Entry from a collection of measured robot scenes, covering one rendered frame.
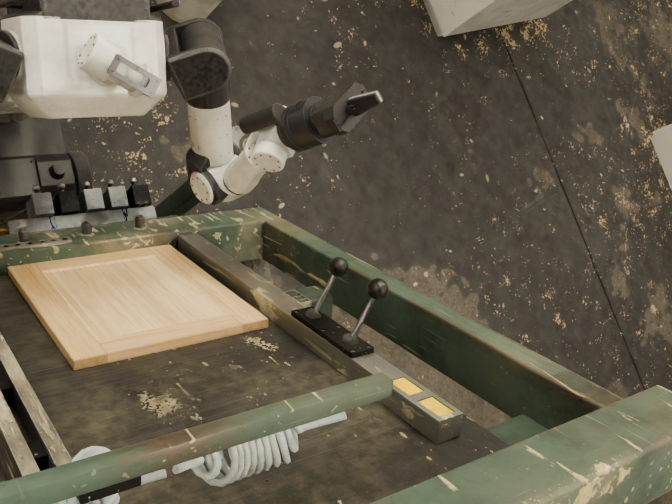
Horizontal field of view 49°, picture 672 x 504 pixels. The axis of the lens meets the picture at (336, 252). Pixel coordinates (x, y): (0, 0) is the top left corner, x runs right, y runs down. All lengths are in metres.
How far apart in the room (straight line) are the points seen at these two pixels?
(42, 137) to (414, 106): 1.81
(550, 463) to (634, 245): 3.67
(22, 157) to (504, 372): 1.76
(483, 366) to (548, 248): 2.67
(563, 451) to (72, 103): 1.00
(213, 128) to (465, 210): 2.24
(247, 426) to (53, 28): 0.92
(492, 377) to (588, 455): 0.40
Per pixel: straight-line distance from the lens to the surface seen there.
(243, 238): 1.93
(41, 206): 1.92
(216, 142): 1.59
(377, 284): 1.27
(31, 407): 1.08
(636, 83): 5.11
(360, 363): 1.24
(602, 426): 1.07
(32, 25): 1.41
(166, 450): 0.64
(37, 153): 2.60
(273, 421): 0.68
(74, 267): 1.71
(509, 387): 1.34
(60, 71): 1.41
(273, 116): 1.37
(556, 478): 0.94
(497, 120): 4.01
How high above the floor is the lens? 2.58
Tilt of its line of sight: 55 degrees down
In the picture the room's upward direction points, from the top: 67 degrees clockwise
